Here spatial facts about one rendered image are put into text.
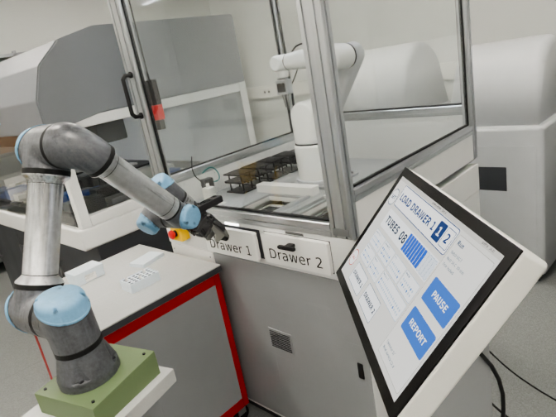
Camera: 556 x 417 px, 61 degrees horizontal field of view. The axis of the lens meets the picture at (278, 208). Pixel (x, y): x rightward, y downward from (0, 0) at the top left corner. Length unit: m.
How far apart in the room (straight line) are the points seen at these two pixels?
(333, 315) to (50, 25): 4.98
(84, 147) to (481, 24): 3.77
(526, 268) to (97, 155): 0.96
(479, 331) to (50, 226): 1.03
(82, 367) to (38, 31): 4.97
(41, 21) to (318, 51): 4.87
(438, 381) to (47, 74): 1.99
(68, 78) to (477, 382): 1.98
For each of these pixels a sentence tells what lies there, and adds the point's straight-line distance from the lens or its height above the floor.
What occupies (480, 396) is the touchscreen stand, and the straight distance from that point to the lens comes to 1.04.
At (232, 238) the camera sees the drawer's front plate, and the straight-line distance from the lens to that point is 1.77.
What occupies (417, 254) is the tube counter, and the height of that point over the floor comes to 1.11.
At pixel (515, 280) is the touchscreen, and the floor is 1.16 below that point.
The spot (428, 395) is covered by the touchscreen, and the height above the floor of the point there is 1.00.
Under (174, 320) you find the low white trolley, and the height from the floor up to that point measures 0.64.
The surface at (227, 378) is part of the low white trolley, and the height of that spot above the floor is 0.27.
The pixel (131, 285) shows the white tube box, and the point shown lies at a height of 0.79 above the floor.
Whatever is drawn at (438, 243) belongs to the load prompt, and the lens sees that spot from 0.86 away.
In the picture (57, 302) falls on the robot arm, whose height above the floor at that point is 1.05.
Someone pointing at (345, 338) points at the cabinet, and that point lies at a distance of 1.65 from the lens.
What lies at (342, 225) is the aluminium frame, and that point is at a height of 0.99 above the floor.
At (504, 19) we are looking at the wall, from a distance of 4.46.
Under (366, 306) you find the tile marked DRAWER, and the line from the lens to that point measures 0.97.
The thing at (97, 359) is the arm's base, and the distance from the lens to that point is 1.28.
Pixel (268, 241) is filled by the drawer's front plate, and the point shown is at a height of 0.90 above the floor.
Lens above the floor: 1.49
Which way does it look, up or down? 17 degrees down
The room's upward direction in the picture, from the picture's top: 11 degrees counter-clockwise
